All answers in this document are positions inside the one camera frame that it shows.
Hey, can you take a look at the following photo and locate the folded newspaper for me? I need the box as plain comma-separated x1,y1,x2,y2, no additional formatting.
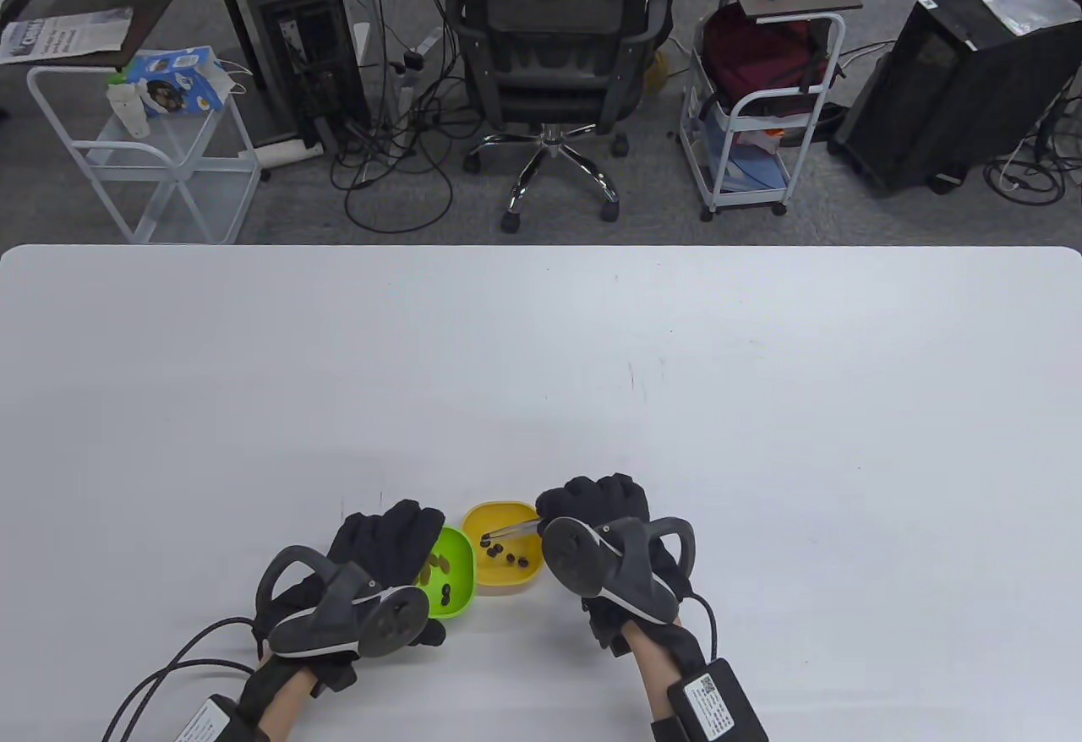
0,8,135,66

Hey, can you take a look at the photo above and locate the person's left forearm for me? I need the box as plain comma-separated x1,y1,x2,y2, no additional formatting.
245,662,318,742

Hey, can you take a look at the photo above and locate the clear plastic bag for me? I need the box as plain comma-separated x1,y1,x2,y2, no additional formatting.
981,0,1074,37

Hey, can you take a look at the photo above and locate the white power strip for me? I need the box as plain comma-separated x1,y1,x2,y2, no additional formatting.
238,139,325,171

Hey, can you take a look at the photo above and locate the yellow small dish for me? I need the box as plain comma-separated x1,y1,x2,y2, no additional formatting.
462,502,546,587

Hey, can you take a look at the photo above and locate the person's right forearm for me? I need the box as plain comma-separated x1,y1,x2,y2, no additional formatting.
630,619,719,742

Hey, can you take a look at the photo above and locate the person's right hand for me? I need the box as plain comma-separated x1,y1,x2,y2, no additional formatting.
535,474,698,655

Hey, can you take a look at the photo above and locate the black glossy computer tower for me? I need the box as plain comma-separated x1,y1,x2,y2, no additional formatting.
828,0,1082,198

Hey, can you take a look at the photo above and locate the tangle of black floor cables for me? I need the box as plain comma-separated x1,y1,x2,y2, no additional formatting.
985,74,1082,206
330,0,474,234

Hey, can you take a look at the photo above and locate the black wrist sensor box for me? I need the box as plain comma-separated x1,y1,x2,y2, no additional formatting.
173,694,246,742
668,659,770,742

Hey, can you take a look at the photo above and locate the blue printed box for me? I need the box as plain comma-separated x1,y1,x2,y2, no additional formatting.
125,46,229,119

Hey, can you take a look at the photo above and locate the maroon bag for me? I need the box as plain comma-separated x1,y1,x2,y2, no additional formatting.
703,5,838,113

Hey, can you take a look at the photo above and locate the black glove cable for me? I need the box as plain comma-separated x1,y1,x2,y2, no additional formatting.
135,660,254,742
689,594,721,663
103,617,263,742

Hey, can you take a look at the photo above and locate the black open computer tower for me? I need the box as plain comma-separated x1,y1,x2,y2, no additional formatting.
221,0,374,155

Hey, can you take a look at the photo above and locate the blue folded cloth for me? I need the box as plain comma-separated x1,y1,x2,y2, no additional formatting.
719,146,791,194

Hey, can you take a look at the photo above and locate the white plastic bottle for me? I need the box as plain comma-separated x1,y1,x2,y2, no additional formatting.
106,74,153,139

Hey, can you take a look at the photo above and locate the white translucent shelf cart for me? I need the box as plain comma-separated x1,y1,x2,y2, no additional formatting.
27,62,263,246

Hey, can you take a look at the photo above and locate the grey hand controller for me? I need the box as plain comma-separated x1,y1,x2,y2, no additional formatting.
255,545,430,658
541,516,696,626

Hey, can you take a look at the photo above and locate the white metal trolley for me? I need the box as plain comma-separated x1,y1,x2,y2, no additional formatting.
679,11,846,223

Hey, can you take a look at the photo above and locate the green plastic dish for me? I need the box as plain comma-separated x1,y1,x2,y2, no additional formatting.
414,526,476,618

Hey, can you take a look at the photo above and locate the person's left hand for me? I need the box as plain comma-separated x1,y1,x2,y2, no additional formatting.
254,499,447,697

